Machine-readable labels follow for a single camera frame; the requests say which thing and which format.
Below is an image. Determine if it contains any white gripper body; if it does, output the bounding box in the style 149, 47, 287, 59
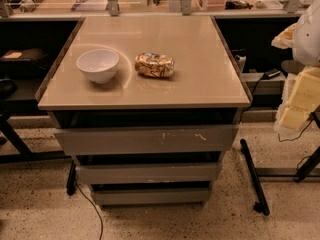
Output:
274, 66, 320, 133

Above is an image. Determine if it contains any grey drawer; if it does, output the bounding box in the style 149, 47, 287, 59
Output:
54, 125, 238, 155
76, 163, 222, 184
91, 188, 211, 206

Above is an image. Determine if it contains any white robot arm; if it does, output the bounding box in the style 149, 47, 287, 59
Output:
271, 0, 320, 134

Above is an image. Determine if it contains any grey top drawer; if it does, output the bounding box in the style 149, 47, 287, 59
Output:
54, 125, 238, 155

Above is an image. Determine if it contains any grey drawer cabinet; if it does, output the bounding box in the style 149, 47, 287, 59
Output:
36, 15, 252, 207

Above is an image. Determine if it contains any grey bottom drawer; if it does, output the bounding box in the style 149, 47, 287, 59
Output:
91, 188, 211, 206

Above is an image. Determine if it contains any dark round side table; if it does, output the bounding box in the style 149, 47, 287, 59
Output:
281, 60, 304, 74

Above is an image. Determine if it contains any black phone on shelf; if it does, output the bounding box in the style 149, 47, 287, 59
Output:
263, 69, 280, 79

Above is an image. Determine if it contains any black table leg bar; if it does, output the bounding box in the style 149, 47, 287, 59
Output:
240, 139, 270, 216

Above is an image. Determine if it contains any crushed gold soda can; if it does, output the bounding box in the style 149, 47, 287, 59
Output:
135, 53, 175, 78

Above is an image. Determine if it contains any white ceramic bowl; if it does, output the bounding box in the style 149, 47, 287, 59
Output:
76, 49, 119, 83

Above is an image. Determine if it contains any black bag on shelf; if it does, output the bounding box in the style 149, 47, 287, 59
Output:
0, 48, 49, 69

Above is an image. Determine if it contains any black cable on floor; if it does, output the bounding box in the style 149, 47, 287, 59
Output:
277, 118, 314, 143

